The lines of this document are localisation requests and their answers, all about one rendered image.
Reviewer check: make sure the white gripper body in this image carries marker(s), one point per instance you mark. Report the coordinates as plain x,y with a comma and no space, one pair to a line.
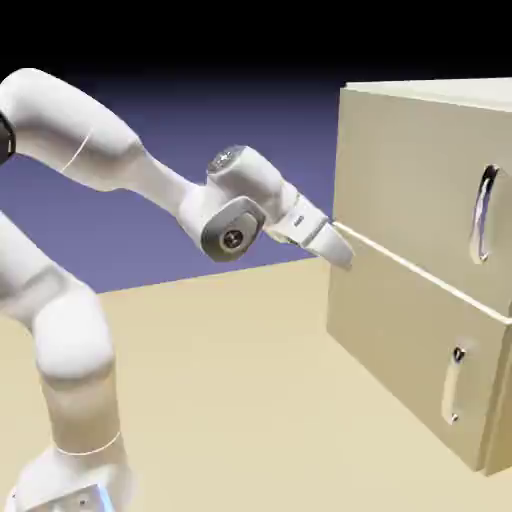
331,242

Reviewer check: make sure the cream painted cabinet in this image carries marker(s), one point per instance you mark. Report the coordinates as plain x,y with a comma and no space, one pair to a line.
416,224

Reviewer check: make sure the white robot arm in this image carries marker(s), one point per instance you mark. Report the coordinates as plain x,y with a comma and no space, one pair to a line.
96,144

